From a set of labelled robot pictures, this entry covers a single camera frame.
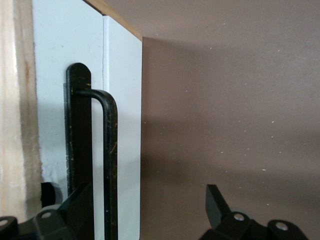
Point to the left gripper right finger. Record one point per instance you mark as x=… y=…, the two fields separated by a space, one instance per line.
x=217 y=212

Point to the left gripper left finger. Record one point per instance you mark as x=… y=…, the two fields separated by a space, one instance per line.
x=77 y=215

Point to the white-fronted wooden drawer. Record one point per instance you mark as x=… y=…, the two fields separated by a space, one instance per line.
x=52 y=100

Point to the wooden drawer cabinet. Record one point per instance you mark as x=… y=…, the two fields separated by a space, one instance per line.
x=15 y=100

